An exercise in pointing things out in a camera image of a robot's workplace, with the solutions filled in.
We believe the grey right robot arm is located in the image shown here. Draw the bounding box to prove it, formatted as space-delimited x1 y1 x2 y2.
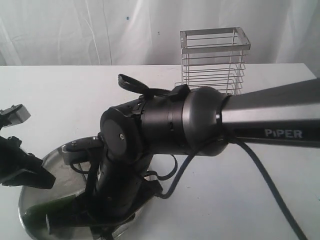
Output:
45 74 320 240

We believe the green cucumber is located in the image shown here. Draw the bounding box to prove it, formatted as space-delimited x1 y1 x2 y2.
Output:
22 194 76 221

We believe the round stainless steel plate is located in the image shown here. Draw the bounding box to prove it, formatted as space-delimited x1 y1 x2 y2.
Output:
17 136 151 240

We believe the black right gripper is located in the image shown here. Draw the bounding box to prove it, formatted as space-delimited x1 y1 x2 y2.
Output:
45 149 163 235

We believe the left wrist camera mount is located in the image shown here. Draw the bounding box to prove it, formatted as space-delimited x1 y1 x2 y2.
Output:
0 104 31 129

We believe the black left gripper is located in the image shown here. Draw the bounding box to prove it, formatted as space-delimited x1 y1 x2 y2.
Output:
0 136 56 189

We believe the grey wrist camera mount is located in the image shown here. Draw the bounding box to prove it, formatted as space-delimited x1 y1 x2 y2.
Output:
61 137 104 166

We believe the white backdrop curtain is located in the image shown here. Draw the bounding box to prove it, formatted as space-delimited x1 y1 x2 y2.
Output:
0 0 320 66

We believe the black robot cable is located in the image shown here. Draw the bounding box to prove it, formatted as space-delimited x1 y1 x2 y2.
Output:
159 139 308 240

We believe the chrome wire utensil rack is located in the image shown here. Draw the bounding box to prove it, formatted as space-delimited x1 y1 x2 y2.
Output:
175 27 251 95

